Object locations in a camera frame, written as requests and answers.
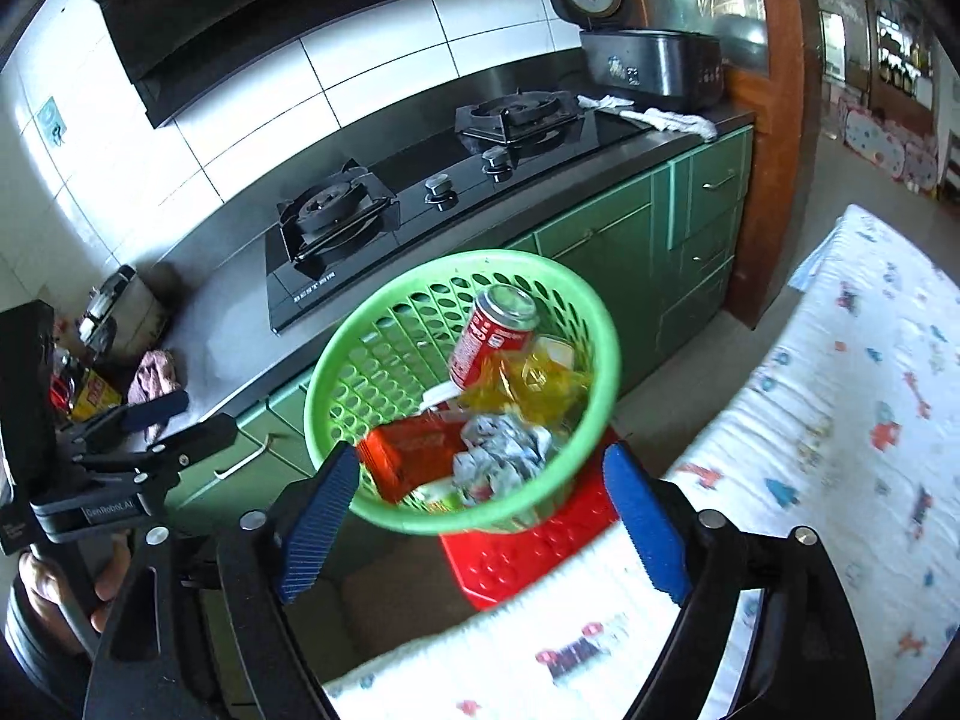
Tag white rag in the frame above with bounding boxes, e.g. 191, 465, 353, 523
576, 92, 719, 142

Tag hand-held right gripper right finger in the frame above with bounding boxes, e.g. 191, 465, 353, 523
602, 442, 878, 720

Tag green plastic basket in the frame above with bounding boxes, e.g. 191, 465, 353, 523
304, 249, 622, 537

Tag dotted play tent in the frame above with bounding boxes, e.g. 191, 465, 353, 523
836, 94, 942, 192

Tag yellow snack bag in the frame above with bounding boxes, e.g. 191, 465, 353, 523
461, 334, 593, 432

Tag black rice cooker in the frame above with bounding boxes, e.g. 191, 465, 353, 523
536, 0, 725, 113

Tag black gas stove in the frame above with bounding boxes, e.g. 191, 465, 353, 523
264, 88, 653, 337

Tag metal pot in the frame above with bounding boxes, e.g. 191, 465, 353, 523
79, 264, 170, 357

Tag orange red wrapper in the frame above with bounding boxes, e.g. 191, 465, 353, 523
356, 416, 481, 503

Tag person's left hand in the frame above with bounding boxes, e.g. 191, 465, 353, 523
6, 532, 132, 657

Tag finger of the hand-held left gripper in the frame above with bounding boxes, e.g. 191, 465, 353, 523
79, 414, 239, 482
58, 388, 190, 457

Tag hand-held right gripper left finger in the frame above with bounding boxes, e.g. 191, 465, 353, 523
86, 441, 362, 720

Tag printed white tablecloth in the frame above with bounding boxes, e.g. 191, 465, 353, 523
322, 202, 960, 720

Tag grey paper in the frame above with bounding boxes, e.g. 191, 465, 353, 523
450, 409, 571, 507

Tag wooden display shelf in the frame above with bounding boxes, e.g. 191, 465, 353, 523
870, 0, 938, 113

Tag black range hood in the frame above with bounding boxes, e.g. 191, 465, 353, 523
64, 0, 518, 128

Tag yellow packet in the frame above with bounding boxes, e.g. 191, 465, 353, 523
71, 367, 125, 421

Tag pink rag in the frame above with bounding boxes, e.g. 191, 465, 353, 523
126, 349, 185, 410

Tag red soda can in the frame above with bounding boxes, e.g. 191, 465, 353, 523
448, 285, 539, 383

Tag red plastic stool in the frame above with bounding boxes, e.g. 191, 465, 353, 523
439, 427, 623, 612

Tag green base cabinets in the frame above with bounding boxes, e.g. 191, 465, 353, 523
161, 124, 755, 496

